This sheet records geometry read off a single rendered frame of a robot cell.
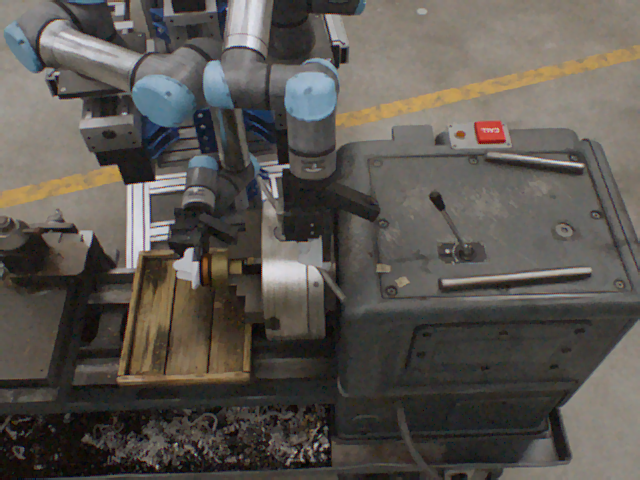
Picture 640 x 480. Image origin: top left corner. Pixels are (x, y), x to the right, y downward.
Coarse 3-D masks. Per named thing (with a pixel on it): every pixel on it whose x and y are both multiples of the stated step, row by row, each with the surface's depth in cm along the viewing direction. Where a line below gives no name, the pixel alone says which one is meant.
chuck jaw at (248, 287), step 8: (232, 280) 135; (240, 280) 135; (248, 280) 135; (256, 280) 135; (232, 288) 135; (240, 288) 133; (248, 288) 133; (256, 288) 133; (240, 296) 132; (248, 296) 132; (256, 296) 132; (240, 304) 134; (248, 304) 130; (256, 304) 130; (248, 312) 129; (256, 312) 129; (248, 320) 131; (256, 320) 131; (264, 320) 130; (272, 320) 129; (272, 328) 131
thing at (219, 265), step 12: (216, 252) 138; (228, 252) 137; (204, 264) 136; (216, 264) 136; (228, 264) 136; (240, 264) 137; (204, 276) 136; (216, 276) 136; (228, 276) 135; (216, 288) 138; (228, 288) 137
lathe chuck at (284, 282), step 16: (272, 208) 131; (272, 224) 128; (272, 240) 126; (272, 256) 125; (288, 256) 125; (272, 272) 124; (288, 272) 124; (304, 272) 124; (272, 288) 125; (288, 288) 125; (304, 288) 125; (272, 304) 126; (288, 304) 126; (304, 304) 126; (288, 320) 128; (304, 320) 128; (272, 336) 133; (288, 336) 133; (304, 336) 133
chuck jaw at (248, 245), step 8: (248, 208) 137; (256, 208) 137; (248, 216) 135; (256, 216) 135; (248, 224) 135; (256, 224) 135; (240, 232) 136; (248, 232) 136; (256, 232) 136; (240, 240) 136; (248, 240) 136; (256, 240) 136; (232, 248) 137; (240, 248) 137; (248, 248) 137; (256, 248) 137; (232, 256) 137; (240, 256) 137; (248, 256) 137; (256, 256) 137
